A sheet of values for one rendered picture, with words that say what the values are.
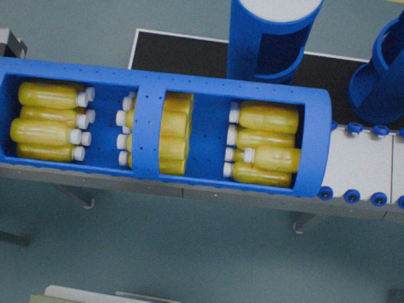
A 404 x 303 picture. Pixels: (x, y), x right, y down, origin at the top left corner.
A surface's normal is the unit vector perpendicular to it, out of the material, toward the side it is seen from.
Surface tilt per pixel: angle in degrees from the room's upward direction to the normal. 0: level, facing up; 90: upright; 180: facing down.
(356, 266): 0
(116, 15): 0
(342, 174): 0
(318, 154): 26
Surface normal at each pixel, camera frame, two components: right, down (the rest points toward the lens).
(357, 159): -0.03, -0.25
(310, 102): 0.04, -0.66
